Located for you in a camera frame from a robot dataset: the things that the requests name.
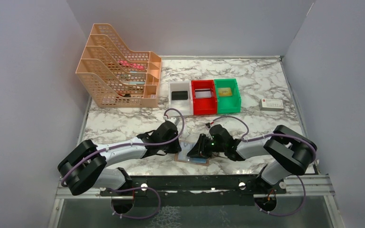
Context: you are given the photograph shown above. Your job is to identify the light blue credit card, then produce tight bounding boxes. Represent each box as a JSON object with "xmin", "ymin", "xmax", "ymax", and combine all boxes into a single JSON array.
[{"xmin": 189, "ymin": 158, "xmax": 209, "ymax": 164}]

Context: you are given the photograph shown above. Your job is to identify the black mounting rail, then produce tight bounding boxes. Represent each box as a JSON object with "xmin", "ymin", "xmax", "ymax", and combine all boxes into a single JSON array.
[{"xmin": 103, "ymin": 174, "xmax": 278, "ymax": 207}]

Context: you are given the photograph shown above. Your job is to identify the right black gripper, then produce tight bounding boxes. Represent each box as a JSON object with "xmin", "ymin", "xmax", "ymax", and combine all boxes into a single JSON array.
[{"xmin": 187, "ymin": 133, "xmax": 226, "ymax": 159}]

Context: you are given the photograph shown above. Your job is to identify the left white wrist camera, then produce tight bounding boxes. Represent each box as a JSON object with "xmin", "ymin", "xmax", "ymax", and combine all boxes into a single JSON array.
[{"xmin": 167, "ymin": 117, "xmax": 180, "ymax": 126}]

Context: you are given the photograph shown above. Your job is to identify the green plastic bin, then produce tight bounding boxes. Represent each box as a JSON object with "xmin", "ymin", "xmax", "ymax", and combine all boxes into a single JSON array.
[{"xmin": 214, "ymin": 78, "xmax": 241, "ymax": 114}]

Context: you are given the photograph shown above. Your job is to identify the white box with red label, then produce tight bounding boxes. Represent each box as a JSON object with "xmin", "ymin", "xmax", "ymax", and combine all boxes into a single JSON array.
[{"xmin": 259, "ymin": 98, "xmax": 284, "ymax": 111}]

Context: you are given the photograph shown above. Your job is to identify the white card in red bin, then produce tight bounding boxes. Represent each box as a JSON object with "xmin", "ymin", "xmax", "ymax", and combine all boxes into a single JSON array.
[{"xmin": 194, "ymin": 89, "xmax": 212, "ymax": 99}]

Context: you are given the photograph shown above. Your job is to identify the gold card in green bin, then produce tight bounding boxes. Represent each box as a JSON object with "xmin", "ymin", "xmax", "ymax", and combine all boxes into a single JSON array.
[{"xmin": 218, "ymin": 87, "xmax": 232, "ymax": 97}]

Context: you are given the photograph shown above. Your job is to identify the pink items in organizer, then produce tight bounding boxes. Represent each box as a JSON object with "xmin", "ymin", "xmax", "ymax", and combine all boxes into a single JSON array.
[{"xmin": 118, "ymin": 60, "xmax": 145, "ymax": 71}]

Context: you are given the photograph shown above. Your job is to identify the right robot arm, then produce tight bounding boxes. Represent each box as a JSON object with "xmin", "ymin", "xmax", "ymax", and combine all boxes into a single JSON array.
[{"xmin": 187, "ymin": 124, "xmax": 317, "ymax": 193}]

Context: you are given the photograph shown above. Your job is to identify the red plastic bin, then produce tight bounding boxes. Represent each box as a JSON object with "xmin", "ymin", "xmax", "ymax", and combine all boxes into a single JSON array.
[{"xmin": 191, "ymin": 80, "xmax": 217, "ymax": 115}]

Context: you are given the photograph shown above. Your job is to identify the white VIP card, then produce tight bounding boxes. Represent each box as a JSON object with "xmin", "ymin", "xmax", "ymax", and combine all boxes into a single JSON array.
[{"xmin": 177, "ymin": 142, "xmax": 194, "ymax": 162}]

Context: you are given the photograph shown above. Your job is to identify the aluminium frame rail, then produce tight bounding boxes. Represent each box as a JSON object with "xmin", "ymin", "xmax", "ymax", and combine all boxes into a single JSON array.
[{"xmin": 55, "ymin": 175, "xmax": 336, "ymax": 200}]

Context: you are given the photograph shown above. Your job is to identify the black credit card from holder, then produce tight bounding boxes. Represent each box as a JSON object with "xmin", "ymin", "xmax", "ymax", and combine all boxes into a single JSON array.
[{"xmin": 171, "ymin": 91, "xmax": 189, "ymax": 101}]

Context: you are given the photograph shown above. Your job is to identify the peach plastic file organizer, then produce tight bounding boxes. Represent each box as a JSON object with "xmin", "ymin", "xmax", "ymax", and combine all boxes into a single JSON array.
[{"xmin": 76, "ymin": 23, "xmax": 162, "ymax": 108}]

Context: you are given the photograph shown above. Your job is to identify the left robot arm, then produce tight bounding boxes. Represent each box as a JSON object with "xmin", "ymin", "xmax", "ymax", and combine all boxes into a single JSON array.
[{"xmin": 58, "ymin": 117, "xmax": 181, "ymax": 196}]

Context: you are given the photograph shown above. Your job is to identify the white plastic bin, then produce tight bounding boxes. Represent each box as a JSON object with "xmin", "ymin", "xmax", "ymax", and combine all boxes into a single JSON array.
[{"xmin": 168, "ymin": 80, "xmax": 193, "ymax": 116}]

